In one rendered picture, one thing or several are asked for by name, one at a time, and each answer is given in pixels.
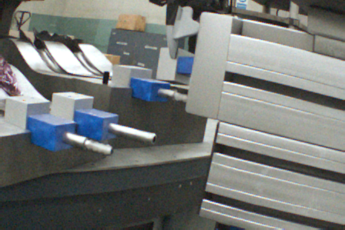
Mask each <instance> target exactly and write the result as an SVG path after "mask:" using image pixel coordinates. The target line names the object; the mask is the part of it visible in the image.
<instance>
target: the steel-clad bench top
mask: <svg viewBox="0 0 345 230"><path fill-rule="evenodd" d="M217 122H218V120H214V119H211V118H208V121H207V124H206V132H205V136H204V140H203V142H194V143H185V144H178V145H162V146H153V147H138V148H117V149H113V154H112V155H111V156H110V155H107V156H106V158H102V159H100V160H98V161H94V162H89V163H87V164H83V165H78V166H76V167H72V168H68V169H64V170H62V171H60V172H55V174H56V173H64V172H66V173H68V172H88V171H98V170H99V171H102V170H106V169H108V170H111V169H116V168H117V169H121V168H135V167H139V166H149V165H158V164H164V163H174V162H184V161H189V160H194V159H200V158H209V157H210V155H211V151H212V148H213V141H214V136H215V133H216V125H217Z"/></svg>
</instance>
